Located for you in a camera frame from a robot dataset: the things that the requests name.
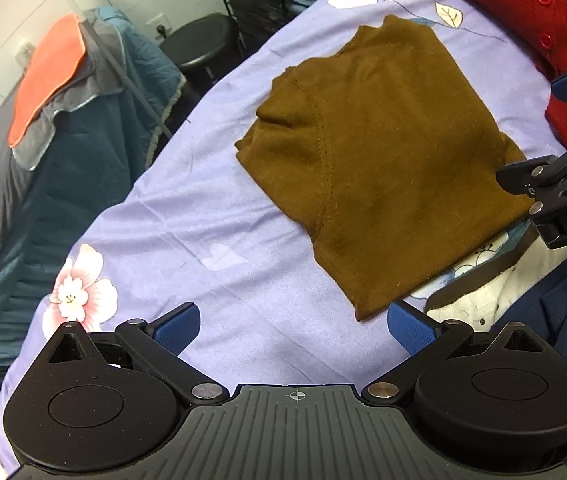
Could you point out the purple floral bedsheet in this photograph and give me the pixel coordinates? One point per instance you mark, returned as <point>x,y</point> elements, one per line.
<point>203,240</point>

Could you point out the white wall socket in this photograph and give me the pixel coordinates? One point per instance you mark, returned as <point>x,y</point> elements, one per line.
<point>159,25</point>

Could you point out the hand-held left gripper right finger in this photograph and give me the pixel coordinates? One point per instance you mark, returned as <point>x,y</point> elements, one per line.
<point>410,327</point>

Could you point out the red knit cardigan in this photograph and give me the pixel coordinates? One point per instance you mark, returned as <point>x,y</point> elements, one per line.
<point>513,5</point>

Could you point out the brown knit sweater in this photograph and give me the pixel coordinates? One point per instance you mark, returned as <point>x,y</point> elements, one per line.
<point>388,160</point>

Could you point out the teal quilt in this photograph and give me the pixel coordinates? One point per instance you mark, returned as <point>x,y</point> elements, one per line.
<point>78,200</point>

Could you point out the white garment with dark trim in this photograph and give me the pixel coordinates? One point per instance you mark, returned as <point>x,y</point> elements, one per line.
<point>483,290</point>

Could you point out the light grey cloth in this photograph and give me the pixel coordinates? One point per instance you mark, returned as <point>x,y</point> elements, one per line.
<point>78,100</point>

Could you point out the orange cloth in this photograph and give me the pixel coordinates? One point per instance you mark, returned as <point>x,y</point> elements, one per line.
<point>45,75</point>

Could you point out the black round stool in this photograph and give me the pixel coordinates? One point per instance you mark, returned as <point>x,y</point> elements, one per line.
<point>201,42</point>

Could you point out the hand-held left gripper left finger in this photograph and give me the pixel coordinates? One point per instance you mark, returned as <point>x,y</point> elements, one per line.
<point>179,327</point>

